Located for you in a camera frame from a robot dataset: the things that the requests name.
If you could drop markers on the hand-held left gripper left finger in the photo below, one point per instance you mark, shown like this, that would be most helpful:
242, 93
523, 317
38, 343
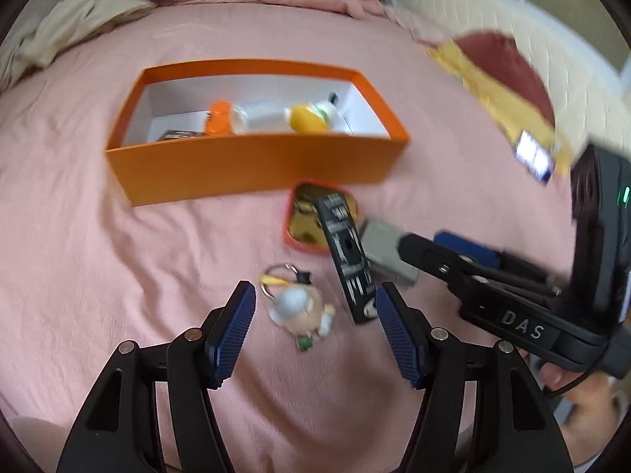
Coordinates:
231, 335

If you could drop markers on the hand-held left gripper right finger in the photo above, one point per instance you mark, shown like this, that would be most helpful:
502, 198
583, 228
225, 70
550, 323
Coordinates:
402, 337

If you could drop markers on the pink bed sheet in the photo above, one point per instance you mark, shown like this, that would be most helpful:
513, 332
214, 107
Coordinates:
98, 256

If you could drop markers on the beige garment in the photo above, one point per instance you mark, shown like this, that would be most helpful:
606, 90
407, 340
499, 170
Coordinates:
74, 19

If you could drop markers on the maroon pillow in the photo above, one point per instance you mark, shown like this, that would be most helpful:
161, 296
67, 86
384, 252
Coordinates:
503, 64

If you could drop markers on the grey small box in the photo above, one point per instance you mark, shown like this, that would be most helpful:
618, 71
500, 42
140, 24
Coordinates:
384, 249

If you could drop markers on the yellow toy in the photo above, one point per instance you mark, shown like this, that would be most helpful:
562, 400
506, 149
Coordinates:
305, 118

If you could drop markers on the orange cardboard box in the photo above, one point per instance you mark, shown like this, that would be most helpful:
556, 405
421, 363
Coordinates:
246, 167

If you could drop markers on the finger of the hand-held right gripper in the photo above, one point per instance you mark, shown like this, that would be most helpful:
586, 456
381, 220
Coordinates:
468, 249
429, 256

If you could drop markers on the black patterned long packet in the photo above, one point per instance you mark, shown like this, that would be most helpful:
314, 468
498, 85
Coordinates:
350, 261

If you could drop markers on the person's right hand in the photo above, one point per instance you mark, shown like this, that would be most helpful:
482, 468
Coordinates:
591, 404

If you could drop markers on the phone with lit screen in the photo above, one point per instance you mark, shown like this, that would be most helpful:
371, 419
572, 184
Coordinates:
535, 155

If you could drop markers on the cream padded headboard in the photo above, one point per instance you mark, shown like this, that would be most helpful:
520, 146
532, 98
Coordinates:
567, 59

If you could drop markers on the red tin with gold inside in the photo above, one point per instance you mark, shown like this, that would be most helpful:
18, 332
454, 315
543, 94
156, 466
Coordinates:
303, 231

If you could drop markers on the orange contact lens case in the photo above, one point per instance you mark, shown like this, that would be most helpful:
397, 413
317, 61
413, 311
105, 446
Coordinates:
219, 118

